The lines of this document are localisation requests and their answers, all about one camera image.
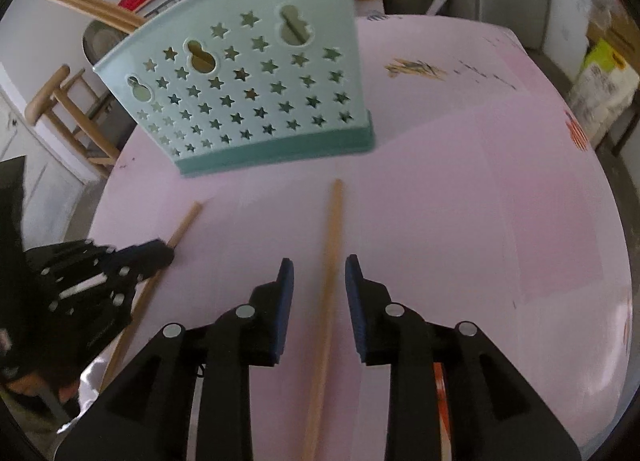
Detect wooden chair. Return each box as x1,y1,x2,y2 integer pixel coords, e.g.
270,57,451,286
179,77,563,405
25,66,121,178

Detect green bag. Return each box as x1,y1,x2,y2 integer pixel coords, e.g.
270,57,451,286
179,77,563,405
385,0,435,16

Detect person's left hand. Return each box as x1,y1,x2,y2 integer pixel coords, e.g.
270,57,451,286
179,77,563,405
7,372,78,403

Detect crumpled clear plastic wrap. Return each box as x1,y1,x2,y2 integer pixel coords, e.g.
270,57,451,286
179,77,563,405
575,0,621,26

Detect orange cable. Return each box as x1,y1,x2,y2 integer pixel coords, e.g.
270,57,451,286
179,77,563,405
432,363,451,422

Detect green and white sack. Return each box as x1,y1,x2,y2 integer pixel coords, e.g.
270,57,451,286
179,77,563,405
567,38,640,149

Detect mint green utensil holder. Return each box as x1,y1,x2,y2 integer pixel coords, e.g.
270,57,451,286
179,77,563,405
92,0,376,179

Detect pink printed tablecloth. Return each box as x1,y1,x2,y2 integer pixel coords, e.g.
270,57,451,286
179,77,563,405
87,15,631,461

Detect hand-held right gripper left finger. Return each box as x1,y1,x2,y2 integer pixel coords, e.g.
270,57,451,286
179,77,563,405
54,258,296,461

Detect wooden chopstick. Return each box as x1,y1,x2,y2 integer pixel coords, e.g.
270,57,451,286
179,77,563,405
300,179,346,461
99,202,203,392
39,0,148,24

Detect cardboard box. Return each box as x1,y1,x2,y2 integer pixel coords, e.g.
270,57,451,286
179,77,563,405
585,0,638,49

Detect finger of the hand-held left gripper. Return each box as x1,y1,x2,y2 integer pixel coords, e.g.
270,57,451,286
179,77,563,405
47,273,140,328
25,238,176,288

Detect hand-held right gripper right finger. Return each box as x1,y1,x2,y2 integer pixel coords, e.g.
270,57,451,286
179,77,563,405
345,254,581,461

